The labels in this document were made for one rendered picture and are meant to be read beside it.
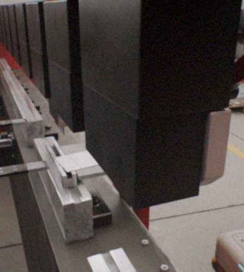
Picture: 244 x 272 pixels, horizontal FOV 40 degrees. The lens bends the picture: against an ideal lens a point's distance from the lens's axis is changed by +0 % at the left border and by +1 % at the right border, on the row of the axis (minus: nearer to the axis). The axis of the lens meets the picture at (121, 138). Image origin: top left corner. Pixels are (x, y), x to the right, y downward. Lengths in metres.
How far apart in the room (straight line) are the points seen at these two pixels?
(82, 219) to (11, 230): 1.66
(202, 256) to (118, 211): 1.32
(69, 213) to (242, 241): 1.22
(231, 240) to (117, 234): 1.10
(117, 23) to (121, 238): 0.55
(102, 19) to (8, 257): 1.93
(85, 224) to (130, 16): 0.54
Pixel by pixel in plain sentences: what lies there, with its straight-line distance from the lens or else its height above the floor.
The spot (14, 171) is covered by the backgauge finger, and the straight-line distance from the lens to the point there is 0.76.
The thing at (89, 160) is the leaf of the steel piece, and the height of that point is 1.00.
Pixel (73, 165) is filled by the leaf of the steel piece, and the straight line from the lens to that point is 0.76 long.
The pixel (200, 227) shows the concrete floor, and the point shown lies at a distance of 2.32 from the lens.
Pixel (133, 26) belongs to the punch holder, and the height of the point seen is 1.32.
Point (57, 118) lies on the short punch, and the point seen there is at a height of 1.12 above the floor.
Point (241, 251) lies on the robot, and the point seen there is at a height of 0.28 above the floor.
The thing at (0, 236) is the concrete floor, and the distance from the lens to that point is 2.32.
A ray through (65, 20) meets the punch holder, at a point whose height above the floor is 1.32.
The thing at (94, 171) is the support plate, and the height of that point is 1.00.
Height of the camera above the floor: 1.33
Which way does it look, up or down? 21 degrees down
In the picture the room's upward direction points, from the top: straight up
